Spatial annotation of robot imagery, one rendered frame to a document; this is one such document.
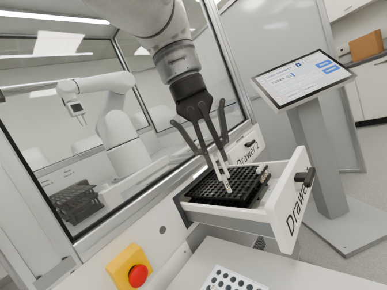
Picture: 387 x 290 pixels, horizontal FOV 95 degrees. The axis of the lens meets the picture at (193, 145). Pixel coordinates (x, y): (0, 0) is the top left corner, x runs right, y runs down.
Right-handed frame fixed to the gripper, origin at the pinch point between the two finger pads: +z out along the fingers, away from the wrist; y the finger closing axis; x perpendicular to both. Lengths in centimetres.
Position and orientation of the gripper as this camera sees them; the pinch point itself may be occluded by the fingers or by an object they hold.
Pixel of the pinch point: (218, 164)
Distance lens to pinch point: 41.7
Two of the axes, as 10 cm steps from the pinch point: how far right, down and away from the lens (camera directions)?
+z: 3.8, 9.1, 1.7
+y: 9.2, -3.8, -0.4
